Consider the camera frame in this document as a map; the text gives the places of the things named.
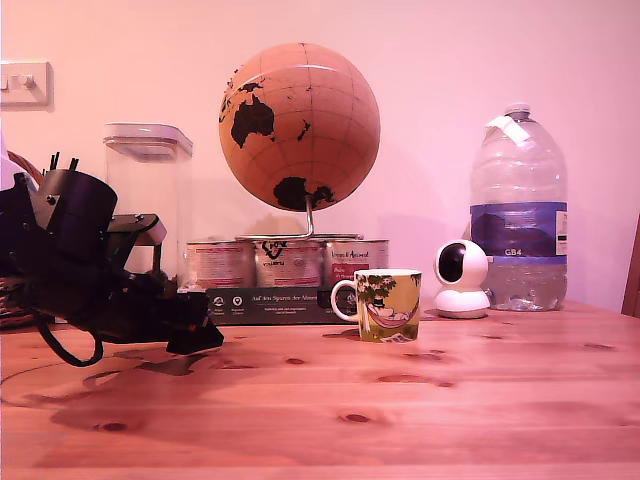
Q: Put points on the dark printed flat box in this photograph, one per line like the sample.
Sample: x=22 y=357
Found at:
x=270 y=305

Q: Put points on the clear square lidded jar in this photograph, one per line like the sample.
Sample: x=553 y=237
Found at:
x=150 y=170

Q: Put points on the metal tin with red label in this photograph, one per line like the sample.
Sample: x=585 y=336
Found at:
x=356 y=259

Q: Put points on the illustrated green mug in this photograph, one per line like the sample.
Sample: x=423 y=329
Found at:
x=390 y=307

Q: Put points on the black sticks bundle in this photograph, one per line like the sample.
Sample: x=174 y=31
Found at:
x=54 y=161

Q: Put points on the cork globe on metal stand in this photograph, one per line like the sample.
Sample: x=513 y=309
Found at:
x=310 y=130

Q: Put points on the large clear water bottle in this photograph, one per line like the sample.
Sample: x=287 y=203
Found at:
x=520 y=229

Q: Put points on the pale camera box on bracket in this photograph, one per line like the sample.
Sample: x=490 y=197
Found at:
x=156 y=232

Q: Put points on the small white round camera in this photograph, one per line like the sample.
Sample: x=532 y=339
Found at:
x=462 y=279

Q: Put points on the white wall light switch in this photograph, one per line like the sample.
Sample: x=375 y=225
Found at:
x=27 y=85

